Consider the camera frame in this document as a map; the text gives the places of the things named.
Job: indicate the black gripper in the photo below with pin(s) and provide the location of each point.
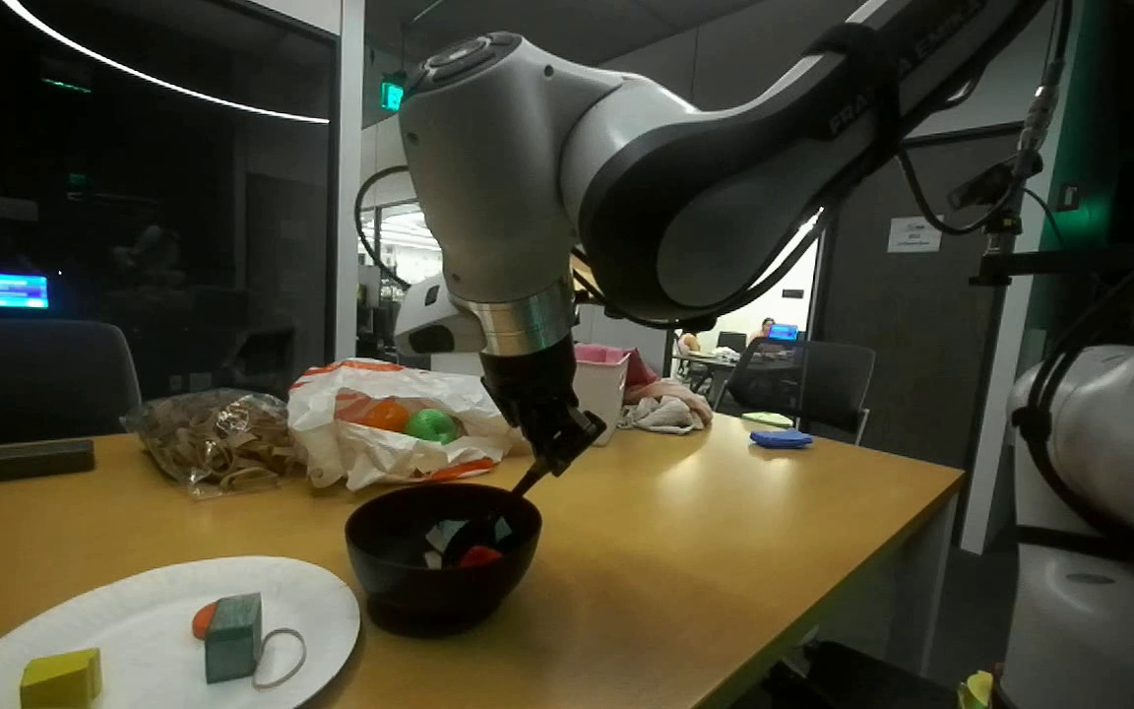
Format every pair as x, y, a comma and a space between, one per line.
528, 388

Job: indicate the black spoon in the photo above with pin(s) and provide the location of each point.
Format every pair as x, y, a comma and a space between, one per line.
528, 482

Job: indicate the orange fruit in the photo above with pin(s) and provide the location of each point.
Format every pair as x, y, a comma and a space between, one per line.
388, 414

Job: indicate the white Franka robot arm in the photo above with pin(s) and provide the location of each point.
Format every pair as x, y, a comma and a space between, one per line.
726, 158

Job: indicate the black bowl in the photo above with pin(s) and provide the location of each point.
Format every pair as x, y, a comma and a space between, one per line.
443, 597

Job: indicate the white plastic bag orange print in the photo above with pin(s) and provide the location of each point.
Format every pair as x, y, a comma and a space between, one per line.
356, 455

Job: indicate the clear bag of brown items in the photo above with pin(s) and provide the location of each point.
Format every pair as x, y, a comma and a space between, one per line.
216, 438

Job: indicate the white plastic bin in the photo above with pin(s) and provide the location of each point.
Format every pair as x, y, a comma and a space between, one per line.
603, 392

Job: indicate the dark pink cloth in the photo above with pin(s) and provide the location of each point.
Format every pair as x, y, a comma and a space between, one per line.
638, 377

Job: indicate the grey white cloth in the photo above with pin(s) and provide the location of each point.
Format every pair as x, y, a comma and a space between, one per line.
670, 410

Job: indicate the red ball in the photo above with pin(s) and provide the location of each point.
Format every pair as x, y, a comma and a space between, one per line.
483, 556

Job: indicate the small white piece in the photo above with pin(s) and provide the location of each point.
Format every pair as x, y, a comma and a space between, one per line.
443, 538

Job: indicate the small blue object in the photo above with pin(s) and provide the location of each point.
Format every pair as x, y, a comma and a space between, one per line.
781, 438

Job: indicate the black office chair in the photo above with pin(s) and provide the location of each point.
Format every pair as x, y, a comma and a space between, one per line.
827, 379

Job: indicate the green exit sign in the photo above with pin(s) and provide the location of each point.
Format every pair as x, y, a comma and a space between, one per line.
390, 98

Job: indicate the teal block with hole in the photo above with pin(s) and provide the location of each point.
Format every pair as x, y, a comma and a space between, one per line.
235, 640

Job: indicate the small red piece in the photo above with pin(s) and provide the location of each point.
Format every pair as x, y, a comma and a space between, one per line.
204, 619

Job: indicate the white plate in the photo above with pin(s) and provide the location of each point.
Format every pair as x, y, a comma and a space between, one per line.
134, 618

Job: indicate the grey office chair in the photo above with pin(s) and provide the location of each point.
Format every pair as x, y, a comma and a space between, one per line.
29, 379

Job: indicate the curved ceiling light strip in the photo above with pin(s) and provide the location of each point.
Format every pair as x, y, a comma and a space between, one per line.
159, 81

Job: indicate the black rectangular case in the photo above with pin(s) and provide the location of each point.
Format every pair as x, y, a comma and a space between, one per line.
17, 464

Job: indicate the yellow block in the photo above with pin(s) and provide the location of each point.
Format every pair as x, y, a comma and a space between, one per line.
61, 678

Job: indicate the white paper wall sign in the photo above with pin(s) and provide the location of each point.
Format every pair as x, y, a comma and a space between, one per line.
915, 236

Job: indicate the blue lit wall screen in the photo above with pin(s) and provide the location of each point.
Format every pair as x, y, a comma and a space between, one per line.
10, 288

